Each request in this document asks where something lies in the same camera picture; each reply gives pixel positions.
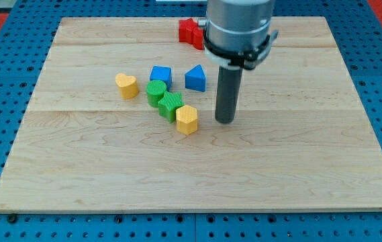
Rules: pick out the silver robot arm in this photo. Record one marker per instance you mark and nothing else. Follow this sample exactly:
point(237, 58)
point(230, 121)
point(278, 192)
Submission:
point(236, 33)

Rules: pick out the green star block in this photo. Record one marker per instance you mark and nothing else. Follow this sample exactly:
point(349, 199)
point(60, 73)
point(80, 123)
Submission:
point(168, 105)

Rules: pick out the green circle block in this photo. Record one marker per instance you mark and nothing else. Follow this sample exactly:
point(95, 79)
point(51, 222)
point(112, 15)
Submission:
point(155, 90)

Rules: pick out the red star block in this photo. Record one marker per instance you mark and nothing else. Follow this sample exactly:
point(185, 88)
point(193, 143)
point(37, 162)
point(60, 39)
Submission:
point(190, 33)

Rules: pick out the yellow hexagon block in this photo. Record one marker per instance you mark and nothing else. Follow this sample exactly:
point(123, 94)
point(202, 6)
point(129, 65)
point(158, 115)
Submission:
point(186, 119)

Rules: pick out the blue triangle block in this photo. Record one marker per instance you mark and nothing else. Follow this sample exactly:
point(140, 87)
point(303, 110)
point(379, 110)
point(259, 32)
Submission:
point(195, 79)

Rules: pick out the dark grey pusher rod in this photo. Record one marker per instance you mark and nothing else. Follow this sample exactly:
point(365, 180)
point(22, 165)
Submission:
point(227, 94)

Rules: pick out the blue cube block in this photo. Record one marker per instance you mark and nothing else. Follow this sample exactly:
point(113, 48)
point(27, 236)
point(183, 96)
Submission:
point(163, 74)

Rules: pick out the light wooden board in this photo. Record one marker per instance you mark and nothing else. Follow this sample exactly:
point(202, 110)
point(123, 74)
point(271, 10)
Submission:
point(300, 141)

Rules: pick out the yellow heart block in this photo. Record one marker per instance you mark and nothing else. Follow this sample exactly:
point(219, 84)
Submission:
point(127, 85)

